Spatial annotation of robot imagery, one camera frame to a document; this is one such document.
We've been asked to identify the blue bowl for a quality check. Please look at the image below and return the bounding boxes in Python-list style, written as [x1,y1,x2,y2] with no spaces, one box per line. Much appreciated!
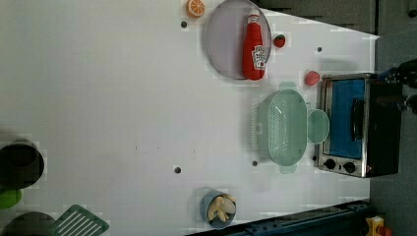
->
[200,190,236,229]

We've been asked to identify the red ketchup bottle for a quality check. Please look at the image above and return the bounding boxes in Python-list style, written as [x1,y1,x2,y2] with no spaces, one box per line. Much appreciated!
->
[242,9,267,81]

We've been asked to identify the red strawberry toy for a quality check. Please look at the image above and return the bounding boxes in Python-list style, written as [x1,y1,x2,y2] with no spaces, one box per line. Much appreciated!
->
[273,34,286,48]

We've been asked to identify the green slotted spatula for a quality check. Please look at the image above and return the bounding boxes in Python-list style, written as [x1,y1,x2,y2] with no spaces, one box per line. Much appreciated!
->
[46,205,109,236]

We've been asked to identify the dark round object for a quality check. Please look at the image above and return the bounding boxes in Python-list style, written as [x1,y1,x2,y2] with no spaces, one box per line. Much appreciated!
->
[1,211,55,236]

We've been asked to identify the green round object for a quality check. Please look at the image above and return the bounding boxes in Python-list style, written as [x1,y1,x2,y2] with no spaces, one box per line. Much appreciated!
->
[0,190,22,209]

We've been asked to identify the orange slice toy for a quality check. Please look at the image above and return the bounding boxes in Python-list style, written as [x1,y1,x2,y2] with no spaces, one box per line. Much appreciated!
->
[186,0,206,18]

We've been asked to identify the grey round plate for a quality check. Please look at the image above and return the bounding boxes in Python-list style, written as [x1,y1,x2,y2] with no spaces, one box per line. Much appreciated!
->
[206,0,271,80]

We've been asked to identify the green plastic strainer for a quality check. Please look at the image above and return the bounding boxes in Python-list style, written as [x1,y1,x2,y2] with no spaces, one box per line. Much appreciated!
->
[255,82,308,174]

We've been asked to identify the black cylindrical cup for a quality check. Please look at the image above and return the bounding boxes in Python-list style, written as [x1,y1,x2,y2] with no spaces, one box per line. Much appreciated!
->
[0,142,44,190]

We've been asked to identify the small green plate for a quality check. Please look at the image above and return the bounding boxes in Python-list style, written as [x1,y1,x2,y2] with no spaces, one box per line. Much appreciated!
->
[307,109,329,145]

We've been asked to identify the yellow red toy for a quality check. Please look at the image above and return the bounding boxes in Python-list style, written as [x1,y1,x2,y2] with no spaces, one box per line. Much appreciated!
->
[366,216,392,236]

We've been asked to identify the beige food pieces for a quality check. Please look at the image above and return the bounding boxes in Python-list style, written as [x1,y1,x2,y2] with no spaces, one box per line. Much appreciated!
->
[207,194,236,222]

